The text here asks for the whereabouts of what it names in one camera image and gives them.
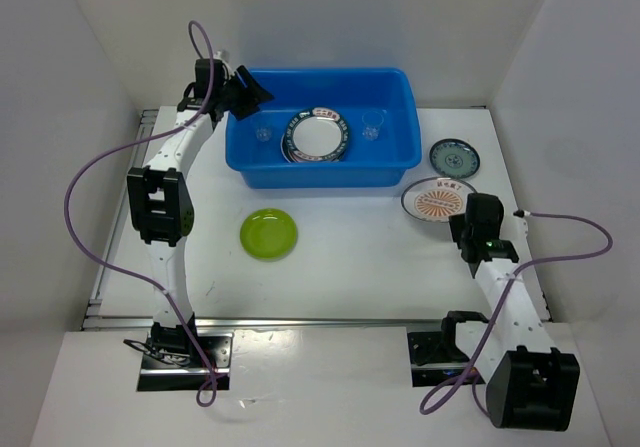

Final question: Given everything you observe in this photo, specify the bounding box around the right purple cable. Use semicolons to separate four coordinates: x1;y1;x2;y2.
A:
418;209;615;416

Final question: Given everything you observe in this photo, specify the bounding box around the blue plastic bin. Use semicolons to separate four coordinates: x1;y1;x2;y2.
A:
225;68;422;189

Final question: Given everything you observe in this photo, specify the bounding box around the small teal patterned plate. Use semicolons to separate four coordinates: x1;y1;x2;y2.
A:
429;138;481;179

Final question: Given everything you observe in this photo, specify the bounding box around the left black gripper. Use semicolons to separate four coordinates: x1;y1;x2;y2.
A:
216;65;273;121

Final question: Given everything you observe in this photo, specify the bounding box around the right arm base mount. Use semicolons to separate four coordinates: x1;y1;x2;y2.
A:
406;323;469;387

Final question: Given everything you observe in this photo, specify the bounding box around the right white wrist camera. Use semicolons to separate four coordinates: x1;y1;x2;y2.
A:
513;209;530;238

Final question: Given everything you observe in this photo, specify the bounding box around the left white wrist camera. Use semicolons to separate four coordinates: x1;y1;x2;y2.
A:
213;50;233;80

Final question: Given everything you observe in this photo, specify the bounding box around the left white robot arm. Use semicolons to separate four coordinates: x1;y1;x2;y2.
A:
126;59;274;367

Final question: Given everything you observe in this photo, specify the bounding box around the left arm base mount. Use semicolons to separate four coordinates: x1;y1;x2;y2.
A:
123;333;233;392

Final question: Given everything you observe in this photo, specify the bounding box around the orange sunburst plate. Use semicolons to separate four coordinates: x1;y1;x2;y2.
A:
401;177;476;222

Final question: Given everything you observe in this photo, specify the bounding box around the white plate red green rim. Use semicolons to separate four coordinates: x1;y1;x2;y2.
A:
280;136;345;163

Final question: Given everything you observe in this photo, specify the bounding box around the green plastic plate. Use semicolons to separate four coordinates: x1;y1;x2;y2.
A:
239;208;298;261

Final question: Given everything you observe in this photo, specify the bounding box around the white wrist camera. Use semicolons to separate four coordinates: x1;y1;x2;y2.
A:
213;50;233;80
513;209;530;238

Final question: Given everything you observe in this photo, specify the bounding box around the white plate dark lettered rim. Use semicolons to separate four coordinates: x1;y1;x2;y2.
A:
282;107;351;162

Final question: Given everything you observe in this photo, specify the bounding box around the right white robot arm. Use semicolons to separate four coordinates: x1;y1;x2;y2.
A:
438;193;580;432

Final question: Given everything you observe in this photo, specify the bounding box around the aluminium rail frame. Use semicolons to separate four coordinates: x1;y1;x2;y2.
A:
79;108;551;332

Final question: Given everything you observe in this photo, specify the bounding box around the clear plastic cup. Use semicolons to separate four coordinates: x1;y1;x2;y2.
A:
255;126;273;143
362;110;385;141

